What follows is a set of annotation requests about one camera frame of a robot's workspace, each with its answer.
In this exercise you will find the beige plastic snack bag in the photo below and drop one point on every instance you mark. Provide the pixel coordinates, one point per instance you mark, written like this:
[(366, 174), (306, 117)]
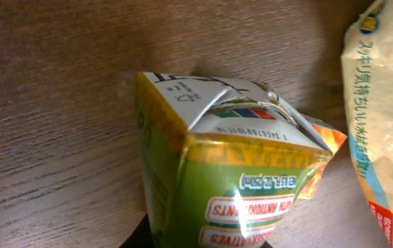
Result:
[(367, 69)]

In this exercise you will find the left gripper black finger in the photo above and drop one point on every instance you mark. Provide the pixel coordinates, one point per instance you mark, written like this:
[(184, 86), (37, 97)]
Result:
[(141, 237)]

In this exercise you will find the green yellow juice carton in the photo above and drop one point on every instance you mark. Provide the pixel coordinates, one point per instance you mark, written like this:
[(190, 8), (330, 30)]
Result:
[(224, 159)]

